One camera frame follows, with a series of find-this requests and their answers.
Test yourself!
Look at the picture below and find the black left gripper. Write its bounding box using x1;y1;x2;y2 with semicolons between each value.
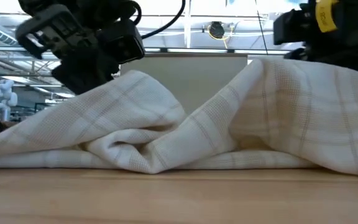
16;2;121;95

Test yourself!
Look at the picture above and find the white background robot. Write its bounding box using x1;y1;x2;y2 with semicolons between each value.
0;79;19;123

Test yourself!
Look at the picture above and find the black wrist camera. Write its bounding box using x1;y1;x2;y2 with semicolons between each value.
273;8;318;46
96;18;146;65

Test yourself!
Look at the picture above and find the beige fabric box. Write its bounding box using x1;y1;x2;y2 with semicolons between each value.
119;52;249;114

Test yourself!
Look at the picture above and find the yellow tag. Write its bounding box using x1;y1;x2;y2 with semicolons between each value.
314;0;341;34

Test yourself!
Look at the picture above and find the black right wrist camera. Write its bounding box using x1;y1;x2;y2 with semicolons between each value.
273;8;318;46

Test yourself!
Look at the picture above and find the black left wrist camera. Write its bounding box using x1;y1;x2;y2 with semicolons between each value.
96;18;146;65

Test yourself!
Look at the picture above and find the black ceiling cable reel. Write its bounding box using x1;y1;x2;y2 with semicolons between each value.
208;21;226;40

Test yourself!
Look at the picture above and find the white checked towel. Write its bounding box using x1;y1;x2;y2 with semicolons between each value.
0;57;358;177

